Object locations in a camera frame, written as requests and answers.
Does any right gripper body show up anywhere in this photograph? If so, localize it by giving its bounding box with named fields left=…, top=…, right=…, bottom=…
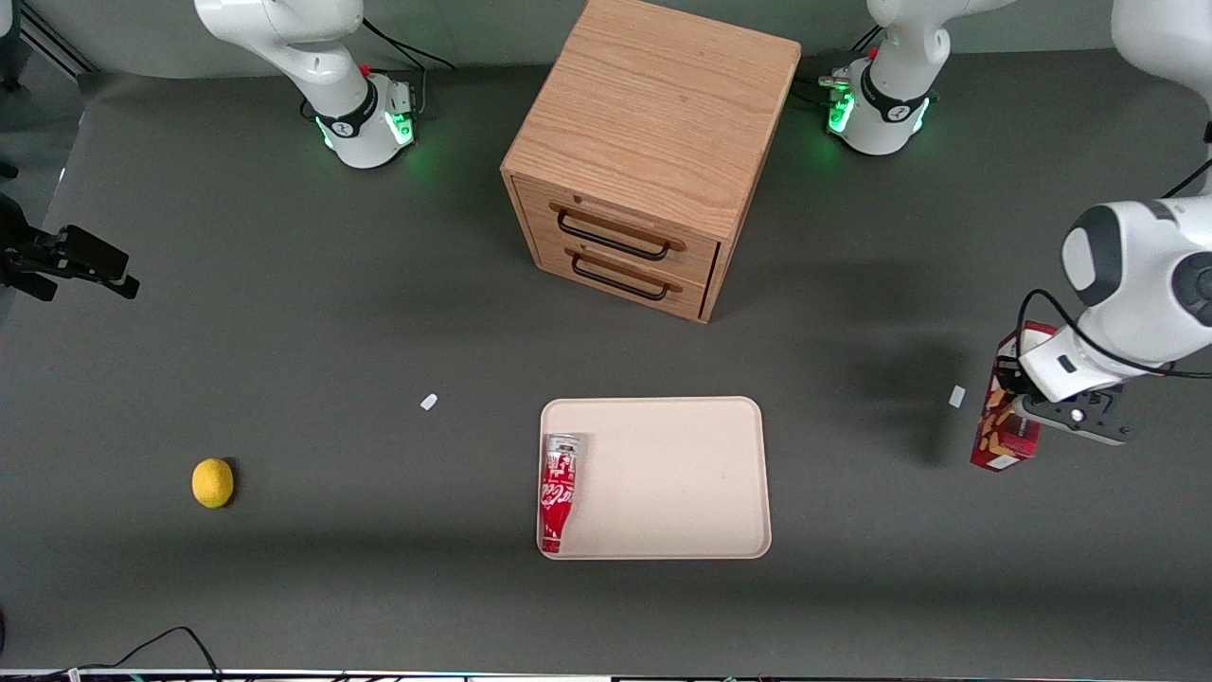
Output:
left=0, top=194, right=60, bottom=276

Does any red cookie box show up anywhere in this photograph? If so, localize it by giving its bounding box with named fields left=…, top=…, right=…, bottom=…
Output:
left=970, top=321, right=1059, bottom=473

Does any beige plastic tray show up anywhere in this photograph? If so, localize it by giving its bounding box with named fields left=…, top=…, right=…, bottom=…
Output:
left=538, top=396, right=773, bottom=561

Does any yellow lemon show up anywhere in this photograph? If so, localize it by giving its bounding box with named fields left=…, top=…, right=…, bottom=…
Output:
left=191, top=458, right=235, bottom=510

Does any wooden drawer front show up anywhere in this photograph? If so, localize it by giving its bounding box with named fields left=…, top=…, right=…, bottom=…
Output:
left=516, top=178, right=722, bottom=285
left=532, top=235, right=713, bottom=318

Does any oak wooden drawer cabinet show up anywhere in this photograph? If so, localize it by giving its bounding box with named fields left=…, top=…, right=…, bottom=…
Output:
left=500, top=0, right=803, bottom=325

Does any red cola can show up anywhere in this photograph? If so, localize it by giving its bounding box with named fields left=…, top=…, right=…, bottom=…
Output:
left=539, top=433, right=580, bottom=554

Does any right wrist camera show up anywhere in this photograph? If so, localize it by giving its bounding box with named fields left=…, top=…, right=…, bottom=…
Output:
left=59, top=224, right=132, bottom=283

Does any black wall rail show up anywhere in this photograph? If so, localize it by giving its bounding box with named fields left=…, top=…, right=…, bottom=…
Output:
left=17, top=0, right=98, bottom=77

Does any black left arm base cable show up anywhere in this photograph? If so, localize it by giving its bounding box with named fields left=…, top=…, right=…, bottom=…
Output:
left=793, top=27, right=886, bottom=105

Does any black arm base cable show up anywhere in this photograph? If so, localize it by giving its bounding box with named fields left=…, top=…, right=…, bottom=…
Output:
left=363, top=17, right=457, bottom=119
left=793, top=27, right=886, bottom=105

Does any thin black table cable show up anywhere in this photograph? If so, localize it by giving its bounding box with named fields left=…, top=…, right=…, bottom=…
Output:
left=57, top=625, right=223, bottom=678

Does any black right arm base cable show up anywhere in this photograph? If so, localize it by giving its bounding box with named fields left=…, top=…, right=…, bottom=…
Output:
left=363, top=17, right=457, bottom=119

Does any black metal drawer handle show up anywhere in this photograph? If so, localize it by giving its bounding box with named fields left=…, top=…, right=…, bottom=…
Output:
left=571, top=252, right=671, bottom=302
left=557, top=208, right=671, bottom=261

